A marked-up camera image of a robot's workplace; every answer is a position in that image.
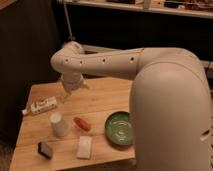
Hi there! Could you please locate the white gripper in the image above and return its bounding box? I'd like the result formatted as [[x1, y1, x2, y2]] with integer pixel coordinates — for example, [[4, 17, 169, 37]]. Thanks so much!
[[60, 73, 87, 103]]

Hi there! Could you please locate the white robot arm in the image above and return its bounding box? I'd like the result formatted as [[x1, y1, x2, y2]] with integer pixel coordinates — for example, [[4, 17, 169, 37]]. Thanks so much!
[[51, 42, 212, 171]]

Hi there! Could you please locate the orange carrot toy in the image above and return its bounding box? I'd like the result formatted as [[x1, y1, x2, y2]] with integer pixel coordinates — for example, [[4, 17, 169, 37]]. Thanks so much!
[[74, 117, 91, 131]]

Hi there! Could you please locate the green bowl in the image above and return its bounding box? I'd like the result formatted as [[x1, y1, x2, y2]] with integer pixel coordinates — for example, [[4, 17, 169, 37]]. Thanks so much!
[[105, 111, 133, 146]]

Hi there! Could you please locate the metal stand pole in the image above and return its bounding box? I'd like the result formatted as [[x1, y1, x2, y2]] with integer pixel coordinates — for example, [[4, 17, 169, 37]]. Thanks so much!
[[62, 0, 75, 41]]

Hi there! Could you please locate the wooden shelf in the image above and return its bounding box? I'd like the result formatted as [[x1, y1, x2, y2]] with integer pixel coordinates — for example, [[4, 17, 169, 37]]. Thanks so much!
[[56, 0, 213, 19]]

